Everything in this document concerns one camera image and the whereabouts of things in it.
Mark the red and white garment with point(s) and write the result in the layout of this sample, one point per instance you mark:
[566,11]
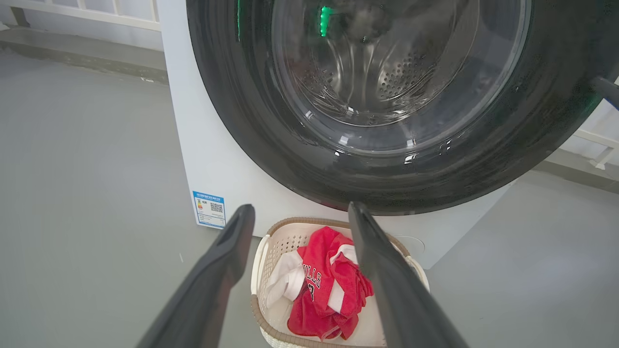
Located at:
[287,280]

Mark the cream perforated laundry basket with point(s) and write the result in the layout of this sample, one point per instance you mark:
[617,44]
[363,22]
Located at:
[275,241]

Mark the red jersey with white trim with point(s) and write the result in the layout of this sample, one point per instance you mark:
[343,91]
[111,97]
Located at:
[319,251]

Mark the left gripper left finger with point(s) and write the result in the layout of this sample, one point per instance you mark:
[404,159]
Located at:
[208,290]

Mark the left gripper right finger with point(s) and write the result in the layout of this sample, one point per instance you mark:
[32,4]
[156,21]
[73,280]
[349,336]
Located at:
[401,299]

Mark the white front-load washing machine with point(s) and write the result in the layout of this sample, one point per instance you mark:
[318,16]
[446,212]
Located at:
[217,145]

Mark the round white filter cover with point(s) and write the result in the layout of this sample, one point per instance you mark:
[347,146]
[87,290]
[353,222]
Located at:
[413,246]

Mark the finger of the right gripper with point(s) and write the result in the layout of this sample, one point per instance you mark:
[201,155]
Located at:
[610,92]

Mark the white metal railing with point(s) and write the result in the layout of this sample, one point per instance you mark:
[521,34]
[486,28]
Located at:
[602,145]
[96,12]

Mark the dark grey glass washer door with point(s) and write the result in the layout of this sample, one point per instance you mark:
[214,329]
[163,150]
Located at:
[483,159]

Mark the perforated steel washer drum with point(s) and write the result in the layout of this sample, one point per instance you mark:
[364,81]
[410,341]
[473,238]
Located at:
[387,82]

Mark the blue energy label sticker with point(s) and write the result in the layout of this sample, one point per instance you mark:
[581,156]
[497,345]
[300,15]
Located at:
[209,210]

